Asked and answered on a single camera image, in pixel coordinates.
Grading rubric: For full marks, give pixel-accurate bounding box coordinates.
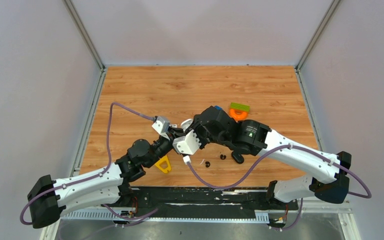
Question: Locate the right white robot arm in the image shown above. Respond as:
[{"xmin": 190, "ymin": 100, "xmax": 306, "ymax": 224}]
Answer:
[{"xmin": 181, "ymin": 106, "xmax": 352, "ymax": 209}]

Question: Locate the black earbud case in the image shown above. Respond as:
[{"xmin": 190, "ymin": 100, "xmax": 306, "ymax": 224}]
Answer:
[{"xmin": 231, "ymin": 151, "xmax": 245, "ymax": 164}]

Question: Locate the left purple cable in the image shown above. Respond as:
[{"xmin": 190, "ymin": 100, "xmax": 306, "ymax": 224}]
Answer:
[{"xmin": 19, "ymin": 101, "xmax": 160, "ymax": 229}]

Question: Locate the white earbud charging case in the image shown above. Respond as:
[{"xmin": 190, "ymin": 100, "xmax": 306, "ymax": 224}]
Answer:
[{"xmin": 180, "ymin": 118, "xmax": 194, "ymax": 132}]

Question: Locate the green toy brick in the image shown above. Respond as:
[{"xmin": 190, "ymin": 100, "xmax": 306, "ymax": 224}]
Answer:
[{"xmin": 229, "ymin": 102, "xmax": 250, "ymax": 113}]

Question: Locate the yellow triangular plastic piece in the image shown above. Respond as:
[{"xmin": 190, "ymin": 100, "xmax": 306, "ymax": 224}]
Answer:
[{"xmin": 155, "ymin": 155, "xmax": 172, "ymax": 174}]

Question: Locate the orange toy ring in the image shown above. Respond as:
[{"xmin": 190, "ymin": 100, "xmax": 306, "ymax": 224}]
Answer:
[{"xmin": 228, "ymin": 108, "xmax": 249, "ymax": 121}]

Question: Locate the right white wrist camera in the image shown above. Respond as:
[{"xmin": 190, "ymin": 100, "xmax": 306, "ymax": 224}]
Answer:
[{"xmin": 172, "ymin": 130, "xmax": 202, "ymax": 155}]

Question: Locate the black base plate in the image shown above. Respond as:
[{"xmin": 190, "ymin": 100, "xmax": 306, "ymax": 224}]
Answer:
[{"xmin": 109, "ymin": 186, "xmax": 299, "ymax": 219}]

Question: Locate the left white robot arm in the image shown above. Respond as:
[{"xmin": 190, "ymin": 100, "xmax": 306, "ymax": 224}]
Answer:
[{"xmin": 20, "ymin": 126, "xmax": 185, "ymax": 229}]

